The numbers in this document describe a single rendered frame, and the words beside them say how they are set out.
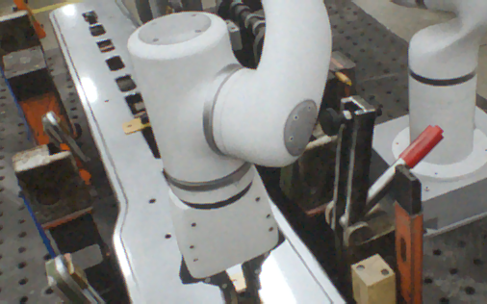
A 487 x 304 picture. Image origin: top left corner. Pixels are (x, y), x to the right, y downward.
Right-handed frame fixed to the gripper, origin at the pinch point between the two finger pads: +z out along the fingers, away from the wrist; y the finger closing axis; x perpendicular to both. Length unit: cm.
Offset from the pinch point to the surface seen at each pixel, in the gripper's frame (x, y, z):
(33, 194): -38.1, 20.6, 3.9
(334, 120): 1.1, -13.0, -17.8
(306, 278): -0.2, -8.0, 3.5
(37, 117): -76, 19, 11
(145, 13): -102, -13, 6
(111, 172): -36.1, 8.6, 3.6
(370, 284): 9.4, -11.2, -2.9
